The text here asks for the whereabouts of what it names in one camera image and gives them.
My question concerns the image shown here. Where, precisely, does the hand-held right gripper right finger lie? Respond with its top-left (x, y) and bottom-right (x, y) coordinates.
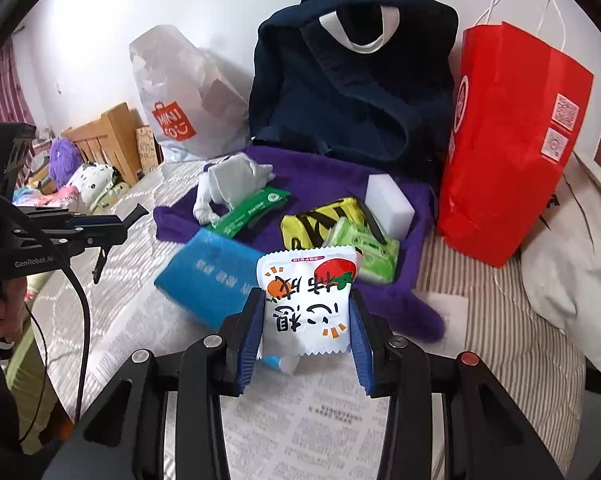
top-left (347, 290), bottom-right (563, 480)

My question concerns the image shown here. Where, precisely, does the white glove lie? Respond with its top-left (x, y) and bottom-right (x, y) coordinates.
top-left (193, 154), bottom-right (276, 226)

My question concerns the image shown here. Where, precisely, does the person's left hand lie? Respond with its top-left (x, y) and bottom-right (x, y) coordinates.
top-left (0, 275), bottom-right (30, 344)

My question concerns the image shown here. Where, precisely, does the white printed pillow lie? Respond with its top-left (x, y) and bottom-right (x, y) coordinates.
top-left (68, 162), bottom-right (128, 206)

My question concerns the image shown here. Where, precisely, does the red paper bag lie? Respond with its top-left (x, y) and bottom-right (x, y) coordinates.
top-left (436, 0), bottom-right (595, 268)

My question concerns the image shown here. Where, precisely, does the purple towel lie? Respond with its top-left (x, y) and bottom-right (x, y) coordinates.
top-left (153, 145), bottom-right (446, 343)

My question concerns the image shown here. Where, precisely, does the striped bed sheet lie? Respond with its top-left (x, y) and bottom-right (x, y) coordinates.
top-left (30, 157), bottom-right (588, 480)

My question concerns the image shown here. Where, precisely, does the white sponge block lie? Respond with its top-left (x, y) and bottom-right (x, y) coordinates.
top-left (364, 172), bottom-right (416, 240)

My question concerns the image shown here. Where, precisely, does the striped magenta curtain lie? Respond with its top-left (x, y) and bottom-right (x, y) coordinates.
top-left (0, 42), bottom-right (31, 171)

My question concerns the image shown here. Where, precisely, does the white snack packet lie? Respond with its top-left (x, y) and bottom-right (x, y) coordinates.
top-left (257, 245), bottom-right (362, 361)

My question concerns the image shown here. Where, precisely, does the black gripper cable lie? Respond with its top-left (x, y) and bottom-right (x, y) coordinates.
top-left (0, 186), bottom-right (92, 423)

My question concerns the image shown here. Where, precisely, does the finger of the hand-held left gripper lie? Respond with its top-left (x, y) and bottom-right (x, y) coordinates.
top-left (60, 204), bottom-right (150, 285)
top-left (15, 205), bottom-right (126, 229)

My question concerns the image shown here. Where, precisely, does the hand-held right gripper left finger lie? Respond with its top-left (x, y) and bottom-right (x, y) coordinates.
top-left (45, 287), bottom-right (266, 480)

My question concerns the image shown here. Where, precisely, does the newspaper sheet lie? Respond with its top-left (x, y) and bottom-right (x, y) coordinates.
top-left (88, 280), bottom-right (468, 480)

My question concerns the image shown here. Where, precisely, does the green wet wipes pack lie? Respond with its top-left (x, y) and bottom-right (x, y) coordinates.
top-left (325, 217), bottom-right (401, 283)

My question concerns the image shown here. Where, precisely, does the blue tissue pack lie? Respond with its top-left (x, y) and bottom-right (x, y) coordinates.
top-left (154, 228), bottom-right (266, 331)

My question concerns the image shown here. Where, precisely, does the white plastic shopping bag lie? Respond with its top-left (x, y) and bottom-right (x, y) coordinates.
top-left (129, 24), bottom-right (251, 161)

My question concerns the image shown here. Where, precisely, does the cream canvas bag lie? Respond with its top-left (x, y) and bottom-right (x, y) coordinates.
top-left (520, 150), bottom-right (601, 376)

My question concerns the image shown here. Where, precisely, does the green blanket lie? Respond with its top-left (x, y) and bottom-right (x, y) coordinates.
top-left (5, 260), bottom-right (76, 456)

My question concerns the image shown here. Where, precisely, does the navy fabric bag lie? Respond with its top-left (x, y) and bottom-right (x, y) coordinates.
top-left (249, 0), bottom-right (458, 188)

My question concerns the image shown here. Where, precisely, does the purple plush toy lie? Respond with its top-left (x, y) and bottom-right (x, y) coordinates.
top-left (48, 137), bottom-right (81, 186)

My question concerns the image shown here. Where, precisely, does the wooden headboard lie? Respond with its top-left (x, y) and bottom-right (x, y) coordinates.
top-left (63, 102), bottom-right (146, 188)

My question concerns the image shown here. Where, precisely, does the green packet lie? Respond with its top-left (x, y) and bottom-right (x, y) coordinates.
top-left (205, 186), bottom-right (290, 238)

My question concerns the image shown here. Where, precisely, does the yellow black pouch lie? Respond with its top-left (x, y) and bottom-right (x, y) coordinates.
top-left (280, 197), bottom-right (368, 251)

